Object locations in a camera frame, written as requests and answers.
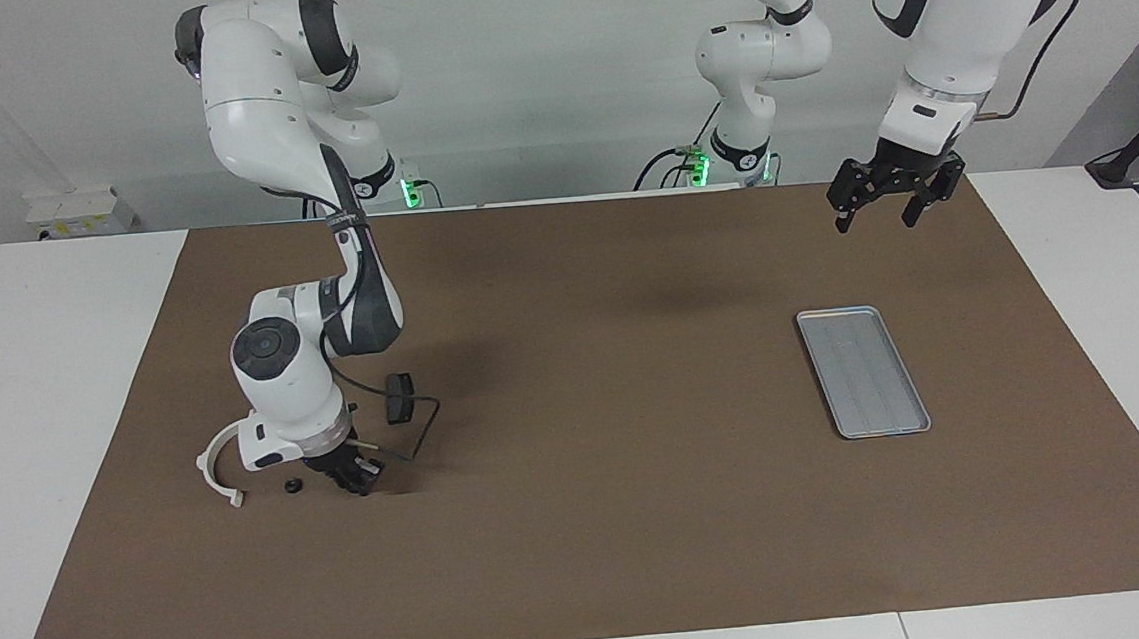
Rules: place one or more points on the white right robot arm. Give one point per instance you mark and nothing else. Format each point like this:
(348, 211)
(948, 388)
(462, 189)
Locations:
(283, 380)

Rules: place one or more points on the small black bearing gear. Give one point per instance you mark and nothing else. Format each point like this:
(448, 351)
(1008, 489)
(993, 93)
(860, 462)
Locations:
(293, 486)

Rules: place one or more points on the silver metal tray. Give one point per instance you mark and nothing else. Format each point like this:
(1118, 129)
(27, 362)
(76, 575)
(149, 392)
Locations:
(864, 379)

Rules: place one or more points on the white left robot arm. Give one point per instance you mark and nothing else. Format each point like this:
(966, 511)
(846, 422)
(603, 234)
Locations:
(949, 12)

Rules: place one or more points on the white curved plastic bracket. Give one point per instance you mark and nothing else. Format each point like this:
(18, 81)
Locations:
(205, 470)

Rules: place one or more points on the brown table mat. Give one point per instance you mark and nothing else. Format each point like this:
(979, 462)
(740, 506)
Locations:
(593, 508)

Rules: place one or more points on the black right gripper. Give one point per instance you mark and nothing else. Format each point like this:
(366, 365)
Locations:
(339, 464)

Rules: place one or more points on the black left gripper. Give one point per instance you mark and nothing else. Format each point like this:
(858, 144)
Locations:
(909, 163)

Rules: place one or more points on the white power strip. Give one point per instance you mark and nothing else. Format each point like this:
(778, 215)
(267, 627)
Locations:
(81, 208)

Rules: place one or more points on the dark rectangular brake pad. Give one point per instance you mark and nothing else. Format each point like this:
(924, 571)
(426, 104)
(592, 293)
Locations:
(399, 387)

